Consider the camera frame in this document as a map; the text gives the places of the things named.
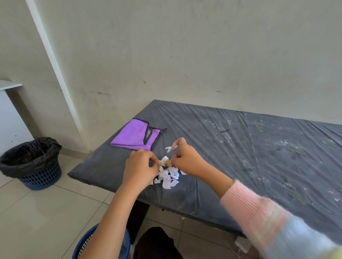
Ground person's right forearm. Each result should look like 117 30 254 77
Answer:
196 165 342 259

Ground blue plastic waste basket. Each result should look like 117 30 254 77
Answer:
19 160 62 191

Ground person's left forearm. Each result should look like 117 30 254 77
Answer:
79 184 139 259

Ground dark grey covered table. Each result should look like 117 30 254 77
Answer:
67 99 342 246

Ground blue mesh waste basket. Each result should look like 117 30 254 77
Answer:
71 223 131 259

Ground white cabinet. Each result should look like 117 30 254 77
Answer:
0 80 34 157

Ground person's left hand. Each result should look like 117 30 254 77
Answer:
120 149 161 191

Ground gathered paper scraps pile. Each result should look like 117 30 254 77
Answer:
149 145 187 190

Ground white wall conduit strip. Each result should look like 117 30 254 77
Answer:
25 0 89 153

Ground black garbage bag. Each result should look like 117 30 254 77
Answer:
0 137 62 179

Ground person's right hand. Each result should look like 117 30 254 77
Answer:
167 137 209 178

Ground purple cloth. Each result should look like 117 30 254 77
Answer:
110 118 168 152

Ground white cable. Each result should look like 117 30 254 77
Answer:
227 240 242 259

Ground person's black trousers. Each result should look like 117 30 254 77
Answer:
133 227 183 259

